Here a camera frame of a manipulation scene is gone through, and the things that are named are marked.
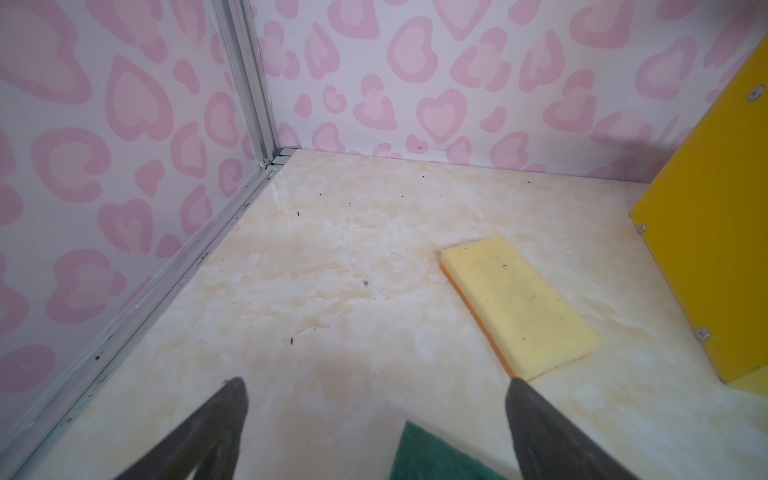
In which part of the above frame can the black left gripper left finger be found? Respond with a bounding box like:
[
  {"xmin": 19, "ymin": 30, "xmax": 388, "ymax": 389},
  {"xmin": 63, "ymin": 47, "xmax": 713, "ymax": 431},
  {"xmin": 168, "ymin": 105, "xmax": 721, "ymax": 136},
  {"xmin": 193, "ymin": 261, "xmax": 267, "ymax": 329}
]
[{"xmin": 118, "ymin": 377, "xmax": 249, "ymax": 479}]

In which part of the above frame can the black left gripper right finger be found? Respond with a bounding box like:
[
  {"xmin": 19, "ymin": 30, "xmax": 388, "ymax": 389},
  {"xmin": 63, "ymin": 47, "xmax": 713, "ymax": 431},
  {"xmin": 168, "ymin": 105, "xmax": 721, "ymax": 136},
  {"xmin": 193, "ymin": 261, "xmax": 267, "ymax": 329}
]
[{"xmin": 505, "ymin": 378, "xmax": 637, "ymax": 480}]

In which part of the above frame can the yellow sponge near shelf left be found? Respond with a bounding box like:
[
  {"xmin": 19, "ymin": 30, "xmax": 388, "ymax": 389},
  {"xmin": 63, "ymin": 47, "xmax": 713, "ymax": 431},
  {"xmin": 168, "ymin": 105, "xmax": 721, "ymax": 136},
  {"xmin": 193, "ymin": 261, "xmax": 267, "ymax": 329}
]
[{"xmin": 440, "ymin": 236, "xmax": 601, "ymax": 380}]

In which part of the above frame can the yellow wooden shelf unit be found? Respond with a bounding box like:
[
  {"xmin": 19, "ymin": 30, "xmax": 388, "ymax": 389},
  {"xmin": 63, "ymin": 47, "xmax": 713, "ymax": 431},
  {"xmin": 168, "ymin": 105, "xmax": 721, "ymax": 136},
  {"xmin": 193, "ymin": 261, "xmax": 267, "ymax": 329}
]
[{"xmin": 631, "ymin": 41, "xmax": 767, "ymax": 396}]

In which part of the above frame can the green scouring pad left upper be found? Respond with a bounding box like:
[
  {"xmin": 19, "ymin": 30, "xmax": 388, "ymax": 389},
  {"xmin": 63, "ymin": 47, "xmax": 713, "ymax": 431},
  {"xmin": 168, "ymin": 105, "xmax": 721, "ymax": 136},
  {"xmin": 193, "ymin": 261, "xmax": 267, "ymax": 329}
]
[{"xmin": 389, "ymin": 421, "xmax": 504, "ymax": 480}]

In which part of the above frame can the aluminium frame profile left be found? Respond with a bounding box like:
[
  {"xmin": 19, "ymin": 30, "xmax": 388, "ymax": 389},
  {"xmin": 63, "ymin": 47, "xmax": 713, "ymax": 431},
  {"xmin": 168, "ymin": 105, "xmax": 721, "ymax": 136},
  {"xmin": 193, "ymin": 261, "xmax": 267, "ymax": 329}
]
[{"xmin": 1, "ymin": 1, "xmax": 277, "ymax": 479}]

